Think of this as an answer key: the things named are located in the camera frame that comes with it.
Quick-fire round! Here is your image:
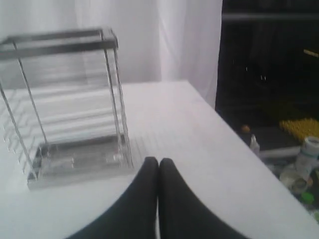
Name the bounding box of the yellow bumpy mat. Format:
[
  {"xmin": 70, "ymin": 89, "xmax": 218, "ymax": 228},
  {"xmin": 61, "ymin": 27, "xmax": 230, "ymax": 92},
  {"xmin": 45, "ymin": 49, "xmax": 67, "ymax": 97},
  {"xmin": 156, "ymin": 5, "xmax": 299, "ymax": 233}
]
[{"xmin": 279, "ymin": 118, "xmax": 319, "ymax": 142}]

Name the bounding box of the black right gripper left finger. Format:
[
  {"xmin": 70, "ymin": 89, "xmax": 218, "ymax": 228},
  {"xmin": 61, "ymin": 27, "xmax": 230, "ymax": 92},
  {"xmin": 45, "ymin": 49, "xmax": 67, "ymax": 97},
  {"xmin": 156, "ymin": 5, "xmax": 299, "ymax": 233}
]
[{"xmin": 69, "ymin": 157, "xmax": 159, "ymax": 239}]

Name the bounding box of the small white glue bottle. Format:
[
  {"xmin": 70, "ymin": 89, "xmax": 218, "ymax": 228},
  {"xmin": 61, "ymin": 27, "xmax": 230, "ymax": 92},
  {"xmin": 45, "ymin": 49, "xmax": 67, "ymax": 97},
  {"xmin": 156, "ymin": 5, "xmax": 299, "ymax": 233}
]
[{"xmin": 249, "ymin": 134, "xmax": 260, "ymax": 155}]

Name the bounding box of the green bottle cap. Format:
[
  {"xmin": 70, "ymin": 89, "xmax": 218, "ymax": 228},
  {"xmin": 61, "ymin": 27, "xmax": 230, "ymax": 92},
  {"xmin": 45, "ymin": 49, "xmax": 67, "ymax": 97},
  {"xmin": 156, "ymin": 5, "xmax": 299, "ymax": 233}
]
[{"xmin": 301, "ymin": 192, "xmax": 315, "ymax": 205}]

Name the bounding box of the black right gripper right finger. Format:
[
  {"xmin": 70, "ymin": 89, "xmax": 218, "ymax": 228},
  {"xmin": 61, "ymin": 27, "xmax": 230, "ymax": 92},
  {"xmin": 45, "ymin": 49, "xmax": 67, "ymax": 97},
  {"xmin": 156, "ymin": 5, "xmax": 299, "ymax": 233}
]
[{"xmin": 158, "ymin": 158, "xmax": 246, "ymax": 239}]

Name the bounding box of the clear round container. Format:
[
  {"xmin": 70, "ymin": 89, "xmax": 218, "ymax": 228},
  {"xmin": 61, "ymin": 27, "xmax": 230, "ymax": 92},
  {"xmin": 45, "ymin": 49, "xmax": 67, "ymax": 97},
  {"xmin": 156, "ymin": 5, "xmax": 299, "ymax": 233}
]
[{"xmin": 279, "ymin": 164, "xmax": 314, "ymax": 195}]

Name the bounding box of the metal wire utensil rack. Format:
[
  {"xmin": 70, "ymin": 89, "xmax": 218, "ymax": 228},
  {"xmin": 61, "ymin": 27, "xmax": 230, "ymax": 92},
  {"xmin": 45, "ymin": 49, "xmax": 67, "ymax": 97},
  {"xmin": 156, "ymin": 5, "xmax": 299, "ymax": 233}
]
[{"xmin": 0, "ymin": 28, "xmax": 134, "ymax": 190}]

